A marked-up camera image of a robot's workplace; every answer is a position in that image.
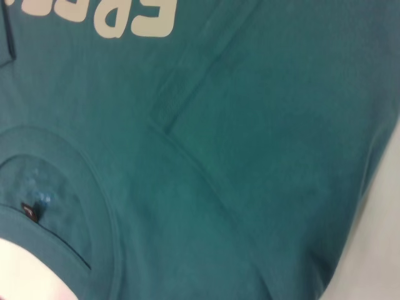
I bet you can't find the teal FREE print t-shirt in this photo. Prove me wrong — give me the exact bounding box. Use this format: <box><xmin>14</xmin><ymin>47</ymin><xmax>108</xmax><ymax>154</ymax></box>
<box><xmin>0</xmin><ymin>0</ymin><xmax>400</xmax><ymax>300</ymax></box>

